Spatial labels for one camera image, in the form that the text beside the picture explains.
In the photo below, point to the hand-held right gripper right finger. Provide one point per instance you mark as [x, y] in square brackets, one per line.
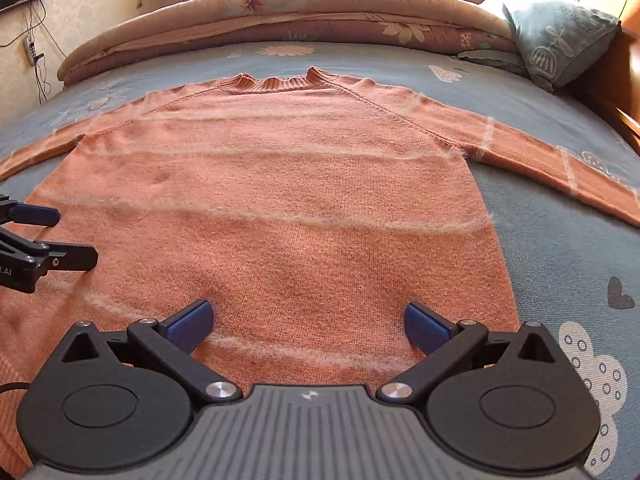
[425, 330]

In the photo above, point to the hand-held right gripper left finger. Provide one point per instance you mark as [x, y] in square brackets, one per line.
[192, 325]

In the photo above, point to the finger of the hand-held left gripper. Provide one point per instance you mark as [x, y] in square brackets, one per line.
[35, 215]
[70, 257]

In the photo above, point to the orange striped sweater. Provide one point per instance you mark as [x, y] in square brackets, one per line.
[300, 210]

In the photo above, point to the white power strip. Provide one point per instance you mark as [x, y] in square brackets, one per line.
[30, 51]

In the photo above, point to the blue floral bed sheet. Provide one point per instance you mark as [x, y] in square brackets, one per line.
[550, 220]

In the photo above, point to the blue printed pillow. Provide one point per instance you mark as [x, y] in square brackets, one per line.
[560, 45]

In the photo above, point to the wooden headboard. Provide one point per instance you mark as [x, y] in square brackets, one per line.
[620, 75]

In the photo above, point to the folded pink floral quilt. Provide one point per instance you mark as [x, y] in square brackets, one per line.
[300, 15]

